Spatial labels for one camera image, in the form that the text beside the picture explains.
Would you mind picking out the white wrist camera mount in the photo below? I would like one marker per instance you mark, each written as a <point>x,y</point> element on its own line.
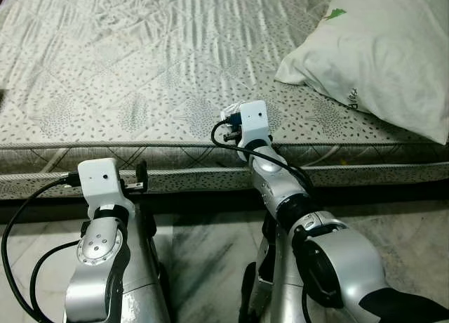
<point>102,182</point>
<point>254,119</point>

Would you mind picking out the silver robot left leg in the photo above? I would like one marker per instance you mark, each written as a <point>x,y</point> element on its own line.
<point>151,267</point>

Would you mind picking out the white quilted mattress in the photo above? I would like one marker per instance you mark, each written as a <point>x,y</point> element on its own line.
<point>140,56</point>

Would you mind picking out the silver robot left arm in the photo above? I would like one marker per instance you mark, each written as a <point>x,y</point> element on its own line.
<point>98,267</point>

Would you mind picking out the silver robot right leg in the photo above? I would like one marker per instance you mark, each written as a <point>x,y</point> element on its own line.
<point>265,253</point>

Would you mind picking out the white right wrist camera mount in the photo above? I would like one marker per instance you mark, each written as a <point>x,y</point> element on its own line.
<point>254,119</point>

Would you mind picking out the white pillow green tree print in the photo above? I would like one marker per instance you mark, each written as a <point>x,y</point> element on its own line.
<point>379,56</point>

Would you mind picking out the silver robot leg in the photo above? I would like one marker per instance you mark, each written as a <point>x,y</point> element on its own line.
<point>151,267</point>
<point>265,253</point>

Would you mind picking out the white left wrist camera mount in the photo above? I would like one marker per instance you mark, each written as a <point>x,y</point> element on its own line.
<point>102,182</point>

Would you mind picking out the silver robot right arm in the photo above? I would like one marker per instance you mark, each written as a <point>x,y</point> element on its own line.
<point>337,260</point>

